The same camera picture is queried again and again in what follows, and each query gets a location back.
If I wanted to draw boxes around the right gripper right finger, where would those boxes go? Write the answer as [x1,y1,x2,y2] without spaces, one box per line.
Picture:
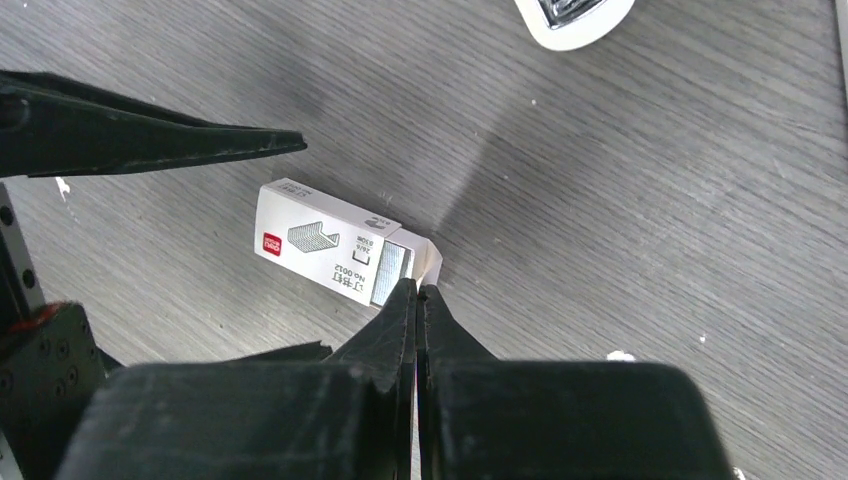
[417,285,734,479]

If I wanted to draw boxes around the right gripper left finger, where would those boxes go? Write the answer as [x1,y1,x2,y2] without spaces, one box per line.
[58,280,417,479]

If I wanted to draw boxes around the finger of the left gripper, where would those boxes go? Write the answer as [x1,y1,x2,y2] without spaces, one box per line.
[1,70,307,178]

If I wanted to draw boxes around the white staple box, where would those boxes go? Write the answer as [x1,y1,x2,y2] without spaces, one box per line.
[254,178,443,308]

